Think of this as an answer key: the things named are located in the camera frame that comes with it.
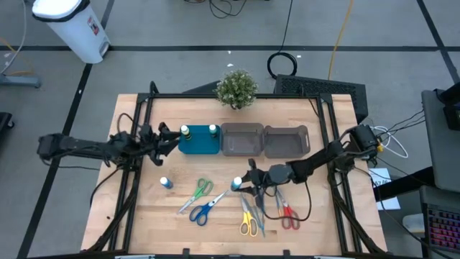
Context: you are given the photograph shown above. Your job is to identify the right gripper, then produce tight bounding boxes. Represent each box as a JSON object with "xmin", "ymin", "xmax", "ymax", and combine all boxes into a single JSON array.
[{"xmin": 239, "ymin": 164, "xmax": 290, "ymax": 195}]

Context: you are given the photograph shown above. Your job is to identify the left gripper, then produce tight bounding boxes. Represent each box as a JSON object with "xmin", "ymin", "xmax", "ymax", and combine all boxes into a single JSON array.
[{"xmin": 138, "ymin": 122, "xmax": 181, "ymax": 166}]

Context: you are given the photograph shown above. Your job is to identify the yellow paint bottle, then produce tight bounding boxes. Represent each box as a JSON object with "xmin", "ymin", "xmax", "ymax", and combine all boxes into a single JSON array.
[{"xmin": 179, "ymin": 124, "xmax": 193, "ymax": 142}]

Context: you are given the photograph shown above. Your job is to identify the yellow scissors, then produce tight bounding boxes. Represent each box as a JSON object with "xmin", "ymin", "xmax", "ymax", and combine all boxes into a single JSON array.
[{"xmin": 239, "ymin": 192, "xmax": 259, "ymax": 237}]

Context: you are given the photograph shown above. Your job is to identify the blue paint bottle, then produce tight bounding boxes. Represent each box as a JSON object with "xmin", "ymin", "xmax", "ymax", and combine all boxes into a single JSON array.
[{"xmin": 159, "ymin": 176, "xmax": 175, "ymax": 191}]

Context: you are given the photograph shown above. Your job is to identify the red scissors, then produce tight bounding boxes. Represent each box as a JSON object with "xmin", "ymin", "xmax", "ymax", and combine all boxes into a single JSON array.
[{"xmin": 275, "ymin": 188, "xmax": 301, "ymax": 231}]

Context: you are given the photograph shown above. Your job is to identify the blue scissors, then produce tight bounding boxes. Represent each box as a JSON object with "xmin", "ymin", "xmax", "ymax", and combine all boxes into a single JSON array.
[{"xmin": 188, "ymin": 189, "xmax": 231, "ymax": 227}]

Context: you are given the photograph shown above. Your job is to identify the green scissors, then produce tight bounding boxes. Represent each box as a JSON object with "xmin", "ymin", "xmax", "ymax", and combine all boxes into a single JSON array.
[{"xmin": 178, "ymin": 177, "xmax": 215, "ymax": 216}]

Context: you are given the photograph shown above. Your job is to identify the blue plastic bin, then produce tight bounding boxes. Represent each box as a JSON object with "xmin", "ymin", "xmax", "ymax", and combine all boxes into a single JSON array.
[{"xmin": 178, "ymin": 124, "xmax": 221, "ymax": 155}]

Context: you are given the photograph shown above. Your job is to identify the grey translucent bin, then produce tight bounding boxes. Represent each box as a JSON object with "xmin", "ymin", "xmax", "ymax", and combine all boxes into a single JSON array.
[
  {"xmin": 220, "ymin": 122, "xmax": 265, "ymax": 158},
  {"xmin": 263, "ymin": 124, "xmax": 311, "ymax": 159}
]

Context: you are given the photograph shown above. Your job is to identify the artificial potted plant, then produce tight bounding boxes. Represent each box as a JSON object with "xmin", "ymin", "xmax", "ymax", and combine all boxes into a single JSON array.
[{"xmin": 214, "ymin": 69, "xmax": 259, "ymax": 111}]

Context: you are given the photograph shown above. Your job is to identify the white paper sheet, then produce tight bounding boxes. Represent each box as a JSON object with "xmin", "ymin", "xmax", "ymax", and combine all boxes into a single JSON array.
[{"xmin": 368, "ymin": 168, "xmax": 401, "ymax": 212}]

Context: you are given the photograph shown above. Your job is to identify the white trash can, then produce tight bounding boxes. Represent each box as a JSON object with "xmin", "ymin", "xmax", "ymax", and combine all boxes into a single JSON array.
[{"xmin": 31, "ymin": 0, "xmax": 111, "ymax": 65}]

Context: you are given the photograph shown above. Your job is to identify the black support bar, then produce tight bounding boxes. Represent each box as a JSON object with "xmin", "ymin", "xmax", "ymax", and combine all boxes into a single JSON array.
[{"xmin": 373, "ymin": 165, "xmax": 436, "ymax": 202}]

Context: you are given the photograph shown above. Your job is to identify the grey stand base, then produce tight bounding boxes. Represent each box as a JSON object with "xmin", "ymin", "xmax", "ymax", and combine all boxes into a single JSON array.
[{"xmin": 0, "ymin": 73, "xmax": 41, "ymax": 89}]

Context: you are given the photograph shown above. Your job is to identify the grey desk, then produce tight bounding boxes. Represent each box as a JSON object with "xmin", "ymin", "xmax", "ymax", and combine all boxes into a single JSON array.
[{"xmin": 420, "ymin": 88, "xmax": 460, "ymax": 194}]

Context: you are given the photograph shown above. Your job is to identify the backlit keyboard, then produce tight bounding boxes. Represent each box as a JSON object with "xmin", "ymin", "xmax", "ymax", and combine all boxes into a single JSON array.
[{"xmin": 419, "ymin": 185, "xmax": 460, "ymax": 253}]

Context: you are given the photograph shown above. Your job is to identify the black box device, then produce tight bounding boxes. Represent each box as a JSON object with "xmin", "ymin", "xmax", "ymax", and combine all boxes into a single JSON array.
[{"xmin": 434, "ymin": 81, "xmax": 460, "ymax": 131}]

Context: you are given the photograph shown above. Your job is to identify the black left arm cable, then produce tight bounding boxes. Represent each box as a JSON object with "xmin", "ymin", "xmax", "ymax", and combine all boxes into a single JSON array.
[{"xmin": 115, "ymin": 112, "xmax": 136, "ymax": 136}]

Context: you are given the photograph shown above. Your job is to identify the black hanging cable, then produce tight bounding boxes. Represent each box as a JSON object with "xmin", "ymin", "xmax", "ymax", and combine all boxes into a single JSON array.
[{"xmin": 266, "ymin": 0, "xmax": 298, "ymax": 80}]

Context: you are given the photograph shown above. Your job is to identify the black floor cables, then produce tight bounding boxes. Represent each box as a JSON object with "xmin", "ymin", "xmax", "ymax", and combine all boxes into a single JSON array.
[{"xmin": 185, "ymin": 0, "xmax": 252, "ymax": 19}]

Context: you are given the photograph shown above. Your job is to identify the white cable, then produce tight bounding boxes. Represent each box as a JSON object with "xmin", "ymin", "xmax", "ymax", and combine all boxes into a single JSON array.
[{"xmin": 369, "ymin": 124, "xmax": 410, "ymax": 159}]

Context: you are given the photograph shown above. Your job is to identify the yellow hanging cable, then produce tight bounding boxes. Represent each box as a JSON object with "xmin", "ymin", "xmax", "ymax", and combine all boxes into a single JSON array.
[{"xmin": 327, "ymin": 0, "xmax": 356, "ymax": 81}]

